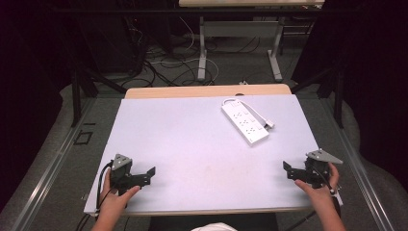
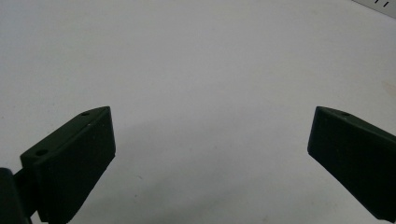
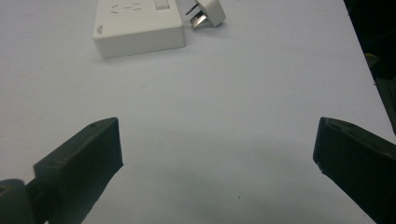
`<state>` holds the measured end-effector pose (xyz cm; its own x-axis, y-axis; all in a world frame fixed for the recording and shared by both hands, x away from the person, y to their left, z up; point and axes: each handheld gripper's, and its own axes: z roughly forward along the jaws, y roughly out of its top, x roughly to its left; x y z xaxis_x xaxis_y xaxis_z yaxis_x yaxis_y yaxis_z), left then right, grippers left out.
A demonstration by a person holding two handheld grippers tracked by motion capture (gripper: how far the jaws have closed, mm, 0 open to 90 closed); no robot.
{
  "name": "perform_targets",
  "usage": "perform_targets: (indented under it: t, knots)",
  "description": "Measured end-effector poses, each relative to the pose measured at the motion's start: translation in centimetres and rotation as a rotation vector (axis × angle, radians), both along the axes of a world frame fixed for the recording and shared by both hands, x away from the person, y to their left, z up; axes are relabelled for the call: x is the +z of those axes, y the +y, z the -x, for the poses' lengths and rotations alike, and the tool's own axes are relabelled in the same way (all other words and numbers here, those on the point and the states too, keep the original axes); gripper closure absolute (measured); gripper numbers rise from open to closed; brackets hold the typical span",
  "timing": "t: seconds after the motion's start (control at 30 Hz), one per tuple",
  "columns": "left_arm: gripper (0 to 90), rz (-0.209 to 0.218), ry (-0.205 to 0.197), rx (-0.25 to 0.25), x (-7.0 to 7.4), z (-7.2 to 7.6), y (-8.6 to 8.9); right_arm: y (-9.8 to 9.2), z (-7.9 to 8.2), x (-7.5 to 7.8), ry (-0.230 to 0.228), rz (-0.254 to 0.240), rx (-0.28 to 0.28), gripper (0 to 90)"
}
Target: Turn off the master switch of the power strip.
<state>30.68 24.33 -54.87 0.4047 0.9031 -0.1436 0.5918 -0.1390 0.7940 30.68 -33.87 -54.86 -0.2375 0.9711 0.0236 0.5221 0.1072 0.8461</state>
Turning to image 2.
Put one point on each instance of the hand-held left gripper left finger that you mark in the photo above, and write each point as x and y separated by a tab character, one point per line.
71	161

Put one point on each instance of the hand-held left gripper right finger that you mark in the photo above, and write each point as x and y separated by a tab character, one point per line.
355	155

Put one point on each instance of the grey ruler with black marks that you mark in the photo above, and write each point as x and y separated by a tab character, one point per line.
378	6

